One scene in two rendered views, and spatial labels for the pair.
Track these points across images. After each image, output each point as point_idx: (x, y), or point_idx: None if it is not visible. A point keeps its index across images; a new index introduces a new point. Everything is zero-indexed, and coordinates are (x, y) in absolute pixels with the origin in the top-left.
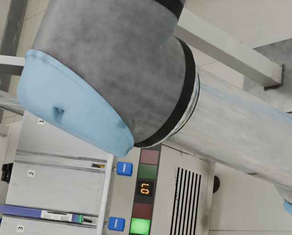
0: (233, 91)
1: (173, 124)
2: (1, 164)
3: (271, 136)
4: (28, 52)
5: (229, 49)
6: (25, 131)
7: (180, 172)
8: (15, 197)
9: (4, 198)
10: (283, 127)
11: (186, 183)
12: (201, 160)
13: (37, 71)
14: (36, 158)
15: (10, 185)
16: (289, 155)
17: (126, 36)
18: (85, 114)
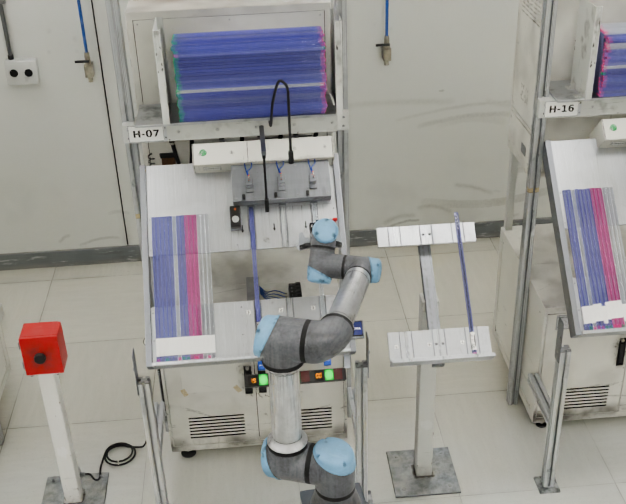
0: (292, 391)
1: (268, 369)
2: (304, 278)
3: (282, 411)
4: (277, 316)
5: (422, 424)
6: (305, 300)
7: (327, 409)
8: (265, 304)
9: (279, 288)
10: (288, 416)
11: (321, 416)
12: (343, 425)
13: (270, 321)
14: (290, 310)
15: (271, 299)
16: (279, 422)
17: (285, 346)
18: (259, 339)
